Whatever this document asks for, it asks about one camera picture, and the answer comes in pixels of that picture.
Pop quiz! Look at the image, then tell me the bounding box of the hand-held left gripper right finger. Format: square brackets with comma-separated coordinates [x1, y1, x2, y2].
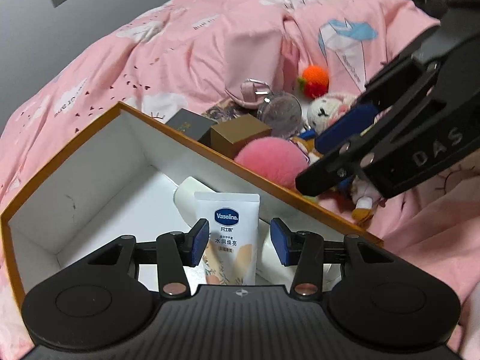
[270, 217, 394, 298]

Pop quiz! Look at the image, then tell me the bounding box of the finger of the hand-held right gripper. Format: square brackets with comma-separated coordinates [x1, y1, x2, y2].
[295, 139, 380, 197]
[314, 53, 441, 155]

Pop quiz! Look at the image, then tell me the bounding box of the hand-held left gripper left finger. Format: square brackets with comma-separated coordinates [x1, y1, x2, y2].
[87, 218, 210, 299]

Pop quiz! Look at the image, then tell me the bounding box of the white crocheted bunny toy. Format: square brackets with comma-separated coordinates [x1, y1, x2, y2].
[305, 92, 361, 134]

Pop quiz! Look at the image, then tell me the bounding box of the white lotion tube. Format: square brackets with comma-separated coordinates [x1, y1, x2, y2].
[194, 191, 260, 286]

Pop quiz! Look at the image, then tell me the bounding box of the white plastic bottle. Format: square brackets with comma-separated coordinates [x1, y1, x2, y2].
[173, 176, 342, 286]

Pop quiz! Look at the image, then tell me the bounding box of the yellow blue plush toy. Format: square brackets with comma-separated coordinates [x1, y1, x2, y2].
[289, 129, 387, 229]

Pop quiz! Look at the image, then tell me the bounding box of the pink fluffy pompom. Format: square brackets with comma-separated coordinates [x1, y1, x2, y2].
[234, 138, 312, 190]

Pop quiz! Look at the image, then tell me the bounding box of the crocheted red strawberry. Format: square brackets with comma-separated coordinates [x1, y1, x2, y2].
[297, 65, 331, 100]

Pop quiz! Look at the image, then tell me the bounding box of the clear glass jar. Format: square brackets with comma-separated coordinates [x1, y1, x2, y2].
[257, 92, 304, 139]

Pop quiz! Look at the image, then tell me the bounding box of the gold brown gift box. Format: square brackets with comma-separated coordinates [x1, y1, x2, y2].
[210, 115, 272, 160]

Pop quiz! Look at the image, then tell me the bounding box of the pink handbag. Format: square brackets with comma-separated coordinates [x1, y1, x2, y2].
[225, 79, 274, 109]

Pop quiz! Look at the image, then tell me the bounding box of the dark grey gift box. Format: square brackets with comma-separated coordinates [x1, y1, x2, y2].
[166, 108, 218, 147]

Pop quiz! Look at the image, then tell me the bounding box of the orange cardboard box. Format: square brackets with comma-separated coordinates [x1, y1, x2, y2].
[0, 101, 385, 323]

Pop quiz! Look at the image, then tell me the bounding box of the printed floral card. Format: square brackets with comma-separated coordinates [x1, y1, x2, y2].
[200, 97, 259, 121]

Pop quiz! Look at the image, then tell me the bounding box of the pink printed blanket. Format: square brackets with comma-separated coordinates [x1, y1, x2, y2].
[0, 0, 480, 360]

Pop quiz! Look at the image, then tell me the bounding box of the grey wardrobe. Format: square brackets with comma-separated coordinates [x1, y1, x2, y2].
[0, 0, 188, 128]

